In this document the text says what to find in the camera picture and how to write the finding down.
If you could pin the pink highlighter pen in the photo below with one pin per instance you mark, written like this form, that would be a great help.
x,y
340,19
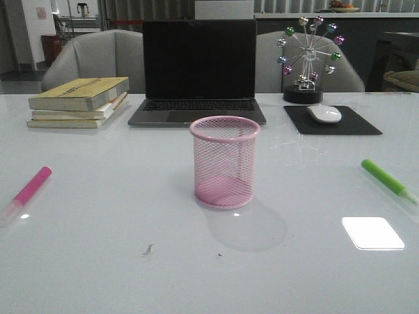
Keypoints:
x,y
20,200

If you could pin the green highlighter pen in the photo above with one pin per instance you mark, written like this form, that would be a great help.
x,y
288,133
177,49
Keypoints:
x,y
388,181

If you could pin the pink mesh pen holder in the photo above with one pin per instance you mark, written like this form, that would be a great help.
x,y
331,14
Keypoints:
x,y
224,157

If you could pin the grey laptop black screen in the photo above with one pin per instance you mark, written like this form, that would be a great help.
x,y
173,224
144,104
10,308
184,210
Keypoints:
x,y
198,68

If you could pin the middle cream book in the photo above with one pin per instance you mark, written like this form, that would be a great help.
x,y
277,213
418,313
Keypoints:
x,y
102,113

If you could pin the cream book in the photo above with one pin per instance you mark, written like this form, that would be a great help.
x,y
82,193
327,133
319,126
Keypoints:
x,y
66,123
102,113

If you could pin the white computer mouse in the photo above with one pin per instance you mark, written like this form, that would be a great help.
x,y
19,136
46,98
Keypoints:
x,y
324,114

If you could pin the right grey armchair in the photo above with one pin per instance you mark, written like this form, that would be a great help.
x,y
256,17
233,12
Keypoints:
x,y
270,79

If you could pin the grey armchair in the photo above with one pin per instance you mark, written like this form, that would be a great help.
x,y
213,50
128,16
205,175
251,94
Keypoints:
x,y
113,53
270,79

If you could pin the top yellow book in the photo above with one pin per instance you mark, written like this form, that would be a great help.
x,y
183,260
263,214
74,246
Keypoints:
x,y
82,94

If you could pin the left grey armchair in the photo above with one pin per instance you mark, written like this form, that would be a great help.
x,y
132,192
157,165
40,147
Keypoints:
x,y
113,53

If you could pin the ferris wheel desk toy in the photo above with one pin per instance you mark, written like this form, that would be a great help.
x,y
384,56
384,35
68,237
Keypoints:
x,y
304,89

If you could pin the bottom cream book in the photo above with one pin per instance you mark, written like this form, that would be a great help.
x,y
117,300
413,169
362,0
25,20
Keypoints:
x,y
66,123

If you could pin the red trash bin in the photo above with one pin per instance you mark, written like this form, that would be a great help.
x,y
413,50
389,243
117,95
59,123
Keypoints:
x,y
51,48

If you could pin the fruit bowl on counter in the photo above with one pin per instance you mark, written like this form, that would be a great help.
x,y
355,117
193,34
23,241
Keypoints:
x,y
342,7

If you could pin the olive cushion far right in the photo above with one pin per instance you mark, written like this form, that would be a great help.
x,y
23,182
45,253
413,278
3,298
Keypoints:
x,y
403,80

